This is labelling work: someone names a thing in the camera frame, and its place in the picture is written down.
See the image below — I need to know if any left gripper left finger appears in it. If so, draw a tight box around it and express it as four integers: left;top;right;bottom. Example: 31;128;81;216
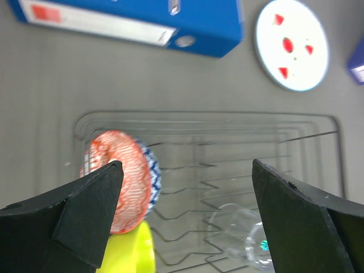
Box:
1;160;123;272

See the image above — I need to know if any yellow-green bowl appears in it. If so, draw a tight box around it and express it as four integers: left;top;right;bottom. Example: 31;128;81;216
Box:
96;220;156;273

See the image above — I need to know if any white watermelon plate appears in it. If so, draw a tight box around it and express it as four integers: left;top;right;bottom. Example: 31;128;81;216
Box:
254;1;330;92

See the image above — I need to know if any black wire dish rack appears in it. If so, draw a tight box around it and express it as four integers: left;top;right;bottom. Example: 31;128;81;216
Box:
73;110;347;272

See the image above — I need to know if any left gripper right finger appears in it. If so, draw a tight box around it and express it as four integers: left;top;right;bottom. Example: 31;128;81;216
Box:
252;159;363;272

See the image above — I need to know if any red blue patterned bowl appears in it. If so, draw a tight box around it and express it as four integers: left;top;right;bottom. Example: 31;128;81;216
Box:
80;130;162;234

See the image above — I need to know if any blue lying binder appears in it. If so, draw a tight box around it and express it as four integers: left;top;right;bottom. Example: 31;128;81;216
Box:
9;0;245;58

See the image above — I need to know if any purple standing binder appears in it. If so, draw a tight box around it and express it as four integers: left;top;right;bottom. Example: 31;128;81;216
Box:
346;36;363;85

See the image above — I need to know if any clear glass tumbler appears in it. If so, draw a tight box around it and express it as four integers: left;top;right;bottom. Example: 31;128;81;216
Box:
207;203;275;272

